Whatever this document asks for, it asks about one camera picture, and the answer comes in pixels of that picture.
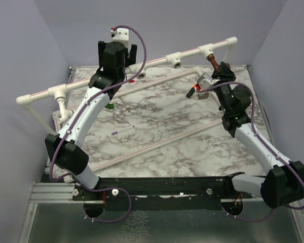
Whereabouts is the green plastic faucet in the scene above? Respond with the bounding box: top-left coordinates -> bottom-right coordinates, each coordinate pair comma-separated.
105,103 -> 115,109

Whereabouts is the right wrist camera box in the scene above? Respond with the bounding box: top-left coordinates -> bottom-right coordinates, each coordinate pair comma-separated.
197,72 -> 219,90

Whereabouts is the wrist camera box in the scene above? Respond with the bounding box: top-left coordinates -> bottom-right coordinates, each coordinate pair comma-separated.
110,28 -> 129,43
197,72 -> 219,90

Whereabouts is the purple and white pen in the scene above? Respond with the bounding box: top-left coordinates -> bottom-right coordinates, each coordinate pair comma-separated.
111,125 -> 135,136

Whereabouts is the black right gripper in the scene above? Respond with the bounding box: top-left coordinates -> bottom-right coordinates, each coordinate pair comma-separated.
211,61 -> 237,114

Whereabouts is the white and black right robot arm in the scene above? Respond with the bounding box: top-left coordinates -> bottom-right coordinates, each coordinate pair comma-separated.
212,61 -> 304,210

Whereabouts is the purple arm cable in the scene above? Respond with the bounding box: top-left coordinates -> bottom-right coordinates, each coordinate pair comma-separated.
199,80 -> 304,211
49,24 -> 147,190

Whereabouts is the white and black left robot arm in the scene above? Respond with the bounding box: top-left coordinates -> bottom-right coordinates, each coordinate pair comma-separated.
45,41 -> 137,200

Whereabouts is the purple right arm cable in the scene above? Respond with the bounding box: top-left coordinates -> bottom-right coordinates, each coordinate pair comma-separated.
199,80 -> 304,211

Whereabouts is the red and white marker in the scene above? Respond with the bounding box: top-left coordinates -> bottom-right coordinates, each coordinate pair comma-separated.
128,78 -> 147,83

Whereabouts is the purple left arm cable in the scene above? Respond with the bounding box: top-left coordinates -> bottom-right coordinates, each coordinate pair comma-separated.
49,24 -> 147,190

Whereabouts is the white PVC pipe frame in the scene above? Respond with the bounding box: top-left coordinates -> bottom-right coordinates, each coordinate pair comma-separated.
15,36 -> 238,183

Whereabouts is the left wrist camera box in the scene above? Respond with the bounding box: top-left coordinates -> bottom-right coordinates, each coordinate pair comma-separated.
110,28 -> 129,43

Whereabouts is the white plastic faucet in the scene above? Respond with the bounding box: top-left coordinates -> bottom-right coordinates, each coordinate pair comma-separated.
54,94 -> 73,124

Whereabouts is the brown plastic faucet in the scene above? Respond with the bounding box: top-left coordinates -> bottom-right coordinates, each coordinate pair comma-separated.
206,54 -> 231,72

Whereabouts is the black front mounting rail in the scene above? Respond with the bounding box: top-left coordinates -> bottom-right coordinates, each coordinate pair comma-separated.
40,176 -> 269,212

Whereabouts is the grey metal bracket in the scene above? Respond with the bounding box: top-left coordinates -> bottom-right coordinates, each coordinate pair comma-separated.
198,92 -> 209,100

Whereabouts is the orange and black highlighter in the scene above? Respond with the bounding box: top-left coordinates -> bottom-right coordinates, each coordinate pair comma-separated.
186,84 -> 200,98

